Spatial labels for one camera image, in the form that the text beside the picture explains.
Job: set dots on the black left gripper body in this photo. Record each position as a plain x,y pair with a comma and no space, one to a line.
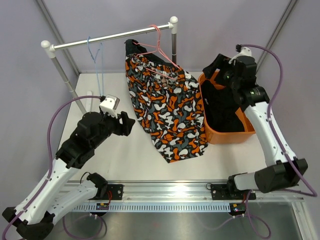
113,123

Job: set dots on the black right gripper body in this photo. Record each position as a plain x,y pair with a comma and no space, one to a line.
225,77

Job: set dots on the black shorts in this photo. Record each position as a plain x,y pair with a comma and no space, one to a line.
220,109

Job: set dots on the orange camouflage shorts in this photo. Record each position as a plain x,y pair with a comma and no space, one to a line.
168,105

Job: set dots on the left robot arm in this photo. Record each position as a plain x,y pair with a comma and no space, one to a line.
36,216

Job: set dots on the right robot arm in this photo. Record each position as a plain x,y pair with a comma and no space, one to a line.
283,169

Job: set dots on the dark green shorts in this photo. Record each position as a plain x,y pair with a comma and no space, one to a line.
135,49

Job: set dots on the orange plastic laundry basket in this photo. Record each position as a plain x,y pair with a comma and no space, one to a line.
214,137

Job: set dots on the metal clothes rack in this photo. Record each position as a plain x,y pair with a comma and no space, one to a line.
109,79

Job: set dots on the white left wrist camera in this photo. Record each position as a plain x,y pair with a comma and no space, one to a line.
109,105

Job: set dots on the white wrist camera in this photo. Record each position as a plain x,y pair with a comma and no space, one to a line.
241,51
109,105

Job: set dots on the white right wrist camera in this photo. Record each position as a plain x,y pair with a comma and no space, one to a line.
241,51

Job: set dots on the aluminium mounting rail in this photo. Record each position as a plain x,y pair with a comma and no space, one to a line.
178,191

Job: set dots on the blue wire hanger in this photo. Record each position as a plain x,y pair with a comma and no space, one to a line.
98,61

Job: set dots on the white slotted cable duct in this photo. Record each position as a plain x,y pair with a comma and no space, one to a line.
160,207

